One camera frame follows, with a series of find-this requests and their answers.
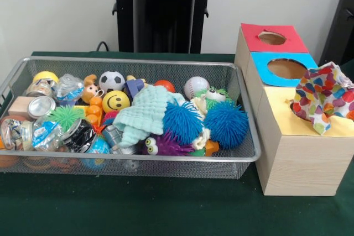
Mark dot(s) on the blue spiky ball with eyes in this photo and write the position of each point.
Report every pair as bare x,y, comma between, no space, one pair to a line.
182,121

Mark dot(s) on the orange red ball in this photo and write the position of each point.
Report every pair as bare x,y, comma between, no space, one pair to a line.
165,85

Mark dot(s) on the black and white soccer ball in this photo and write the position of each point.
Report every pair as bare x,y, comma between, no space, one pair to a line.
112,80

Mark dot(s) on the polka dot cloth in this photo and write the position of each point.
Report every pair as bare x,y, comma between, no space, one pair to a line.
320,97

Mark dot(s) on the green spiky toy with eyes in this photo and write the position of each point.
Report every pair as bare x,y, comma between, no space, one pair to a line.
217,96

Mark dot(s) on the dark green table cloth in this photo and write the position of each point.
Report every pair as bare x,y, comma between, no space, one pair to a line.
166,208

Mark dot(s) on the silver mesh bin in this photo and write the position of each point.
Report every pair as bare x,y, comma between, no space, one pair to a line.
69,66

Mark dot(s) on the white baseball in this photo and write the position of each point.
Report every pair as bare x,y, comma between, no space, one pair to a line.
197,86

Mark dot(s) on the yellow smiley ball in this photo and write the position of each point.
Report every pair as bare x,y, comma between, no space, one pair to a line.
116,102

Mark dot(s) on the wooden box with three holes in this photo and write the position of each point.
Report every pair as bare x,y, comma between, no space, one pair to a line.
298,164

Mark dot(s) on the cream knitted cloth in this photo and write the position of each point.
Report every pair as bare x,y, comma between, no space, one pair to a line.
201,139

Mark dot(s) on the purple spiky toy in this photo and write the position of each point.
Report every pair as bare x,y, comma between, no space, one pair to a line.
168,147

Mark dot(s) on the light blue knitted cloth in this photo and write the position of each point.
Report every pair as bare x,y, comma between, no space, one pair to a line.
143,114

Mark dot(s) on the green spiky ball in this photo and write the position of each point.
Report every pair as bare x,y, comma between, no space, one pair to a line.
66,115

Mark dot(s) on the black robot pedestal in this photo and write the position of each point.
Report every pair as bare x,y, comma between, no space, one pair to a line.
155,20

